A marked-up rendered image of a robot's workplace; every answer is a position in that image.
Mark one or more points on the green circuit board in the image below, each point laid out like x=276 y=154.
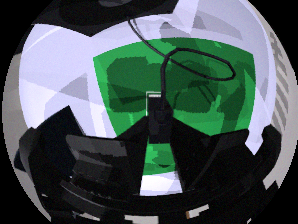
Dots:
x=129 y=74

